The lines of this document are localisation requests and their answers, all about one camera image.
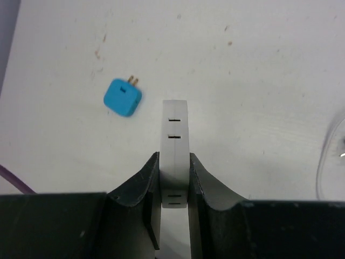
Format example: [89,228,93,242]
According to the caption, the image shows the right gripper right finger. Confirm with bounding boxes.
[188,153,255,258]

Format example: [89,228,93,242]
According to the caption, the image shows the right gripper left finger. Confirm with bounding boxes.
[103,152,161,258]

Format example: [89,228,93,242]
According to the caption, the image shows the blue plug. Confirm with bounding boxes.
[103,76,142,117]

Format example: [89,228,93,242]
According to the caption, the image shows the white multi-outlet adapter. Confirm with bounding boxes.
[159,100,190,208]

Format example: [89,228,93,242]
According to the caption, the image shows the white thin cable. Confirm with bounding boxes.
[315,110,345,200]

